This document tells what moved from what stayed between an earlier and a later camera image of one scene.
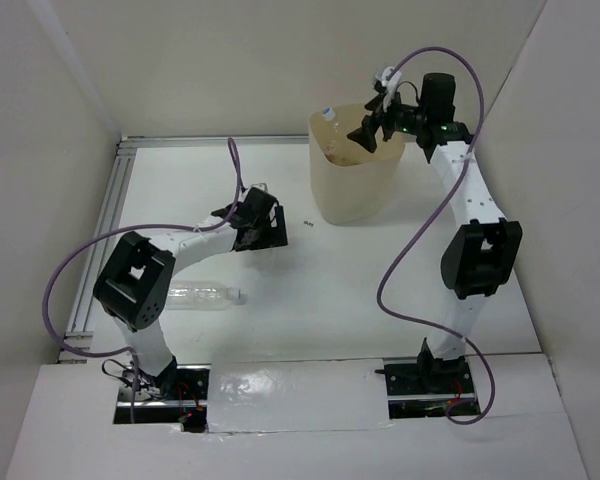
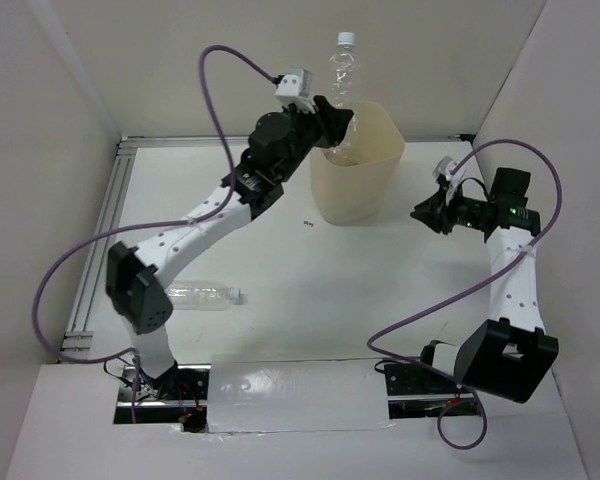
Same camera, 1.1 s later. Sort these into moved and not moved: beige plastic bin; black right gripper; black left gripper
Moved: black left gripper; black right gripper
Not moved: beige plastic bin
